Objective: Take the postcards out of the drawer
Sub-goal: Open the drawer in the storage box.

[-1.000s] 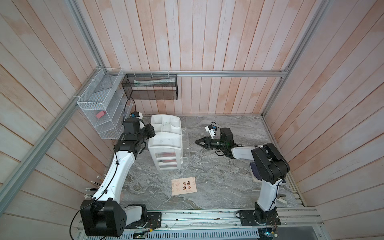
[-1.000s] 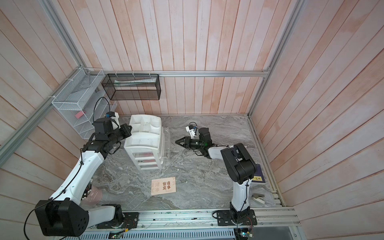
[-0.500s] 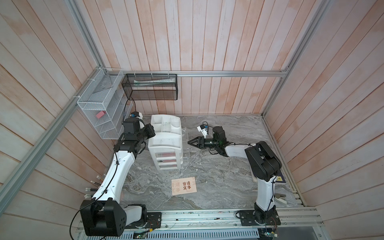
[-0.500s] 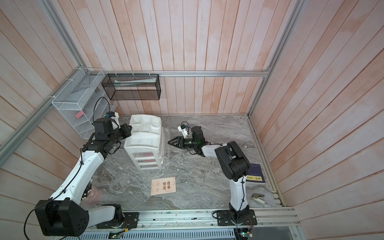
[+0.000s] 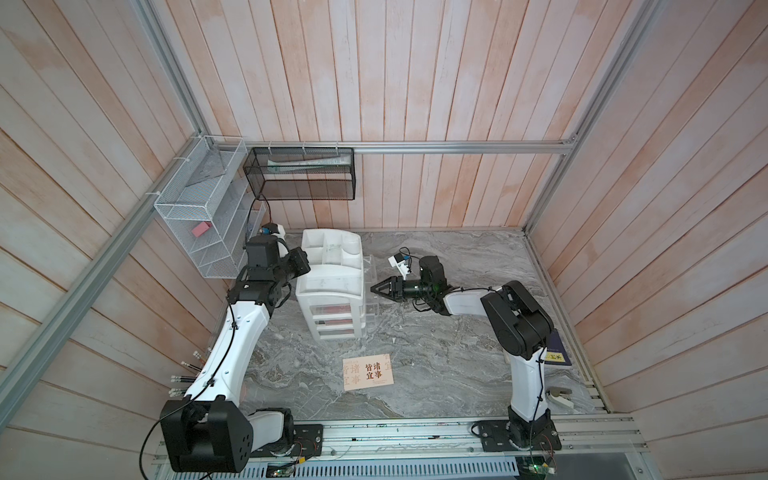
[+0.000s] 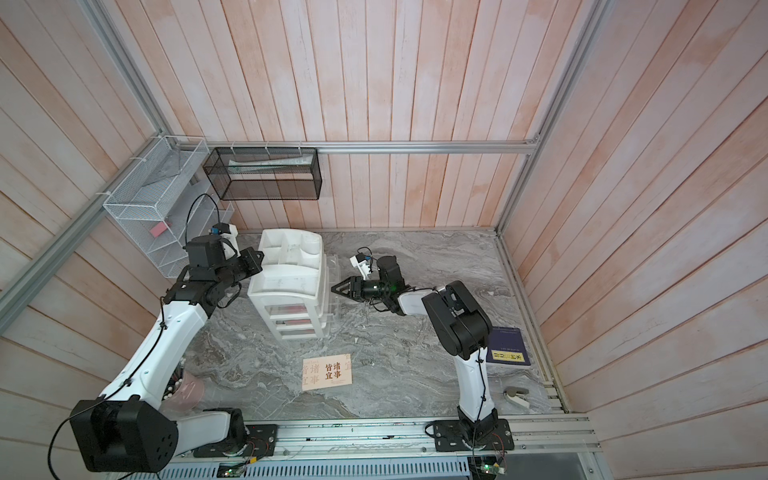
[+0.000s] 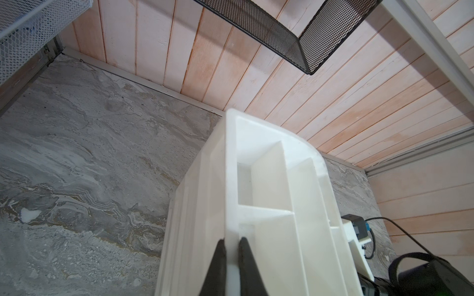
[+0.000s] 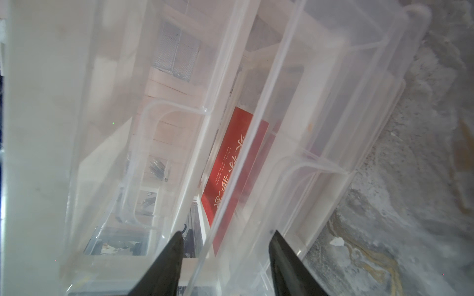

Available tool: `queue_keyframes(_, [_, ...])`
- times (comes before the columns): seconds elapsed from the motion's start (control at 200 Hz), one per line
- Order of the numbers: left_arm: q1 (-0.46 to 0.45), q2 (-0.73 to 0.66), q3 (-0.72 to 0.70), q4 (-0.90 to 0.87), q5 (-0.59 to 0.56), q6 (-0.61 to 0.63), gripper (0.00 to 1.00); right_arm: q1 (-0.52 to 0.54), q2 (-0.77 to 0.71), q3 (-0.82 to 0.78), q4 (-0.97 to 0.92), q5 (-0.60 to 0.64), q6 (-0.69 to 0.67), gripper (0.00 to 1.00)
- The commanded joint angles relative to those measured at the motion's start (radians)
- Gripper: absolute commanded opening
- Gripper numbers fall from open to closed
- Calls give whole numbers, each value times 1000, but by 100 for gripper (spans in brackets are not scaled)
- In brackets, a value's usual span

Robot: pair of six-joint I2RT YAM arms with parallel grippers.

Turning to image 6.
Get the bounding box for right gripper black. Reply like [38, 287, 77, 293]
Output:
[333, 278, 391, 303]

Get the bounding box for white plastic drawer organizer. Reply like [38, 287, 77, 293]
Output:
[248, 229, 330, 341]

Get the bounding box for beige postcard red characters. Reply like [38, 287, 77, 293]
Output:
[302, 354, 353, 391]

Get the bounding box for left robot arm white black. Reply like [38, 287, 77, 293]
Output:
[64, 223, 264, 474]

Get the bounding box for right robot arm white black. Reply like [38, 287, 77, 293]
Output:
[331, 253, 499, 451]

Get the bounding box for pink eraser block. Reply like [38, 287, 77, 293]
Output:
[149, 222, 168, 238]

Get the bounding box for bundle of pencils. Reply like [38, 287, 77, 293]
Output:
[161, 358, 205, 412]

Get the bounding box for dark blue notebook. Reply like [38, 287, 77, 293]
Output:
[486, 326, 531, 367]

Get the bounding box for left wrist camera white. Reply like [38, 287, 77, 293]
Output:
[211, 222, 239, 259]

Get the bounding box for black mesh wall basket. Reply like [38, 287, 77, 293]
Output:
[203, 146, 323, 201]

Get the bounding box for white wire wall shelf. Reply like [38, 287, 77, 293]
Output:
[104, 135, 234, 279]

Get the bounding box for aluminium front rail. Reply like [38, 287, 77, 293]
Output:
[172, 414, 602, 463]

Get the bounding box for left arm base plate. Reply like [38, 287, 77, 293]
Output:
[193, 424, 278, 459]

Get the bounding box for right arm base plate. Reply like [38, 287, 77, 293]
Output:
[424, 419, 515, 453]

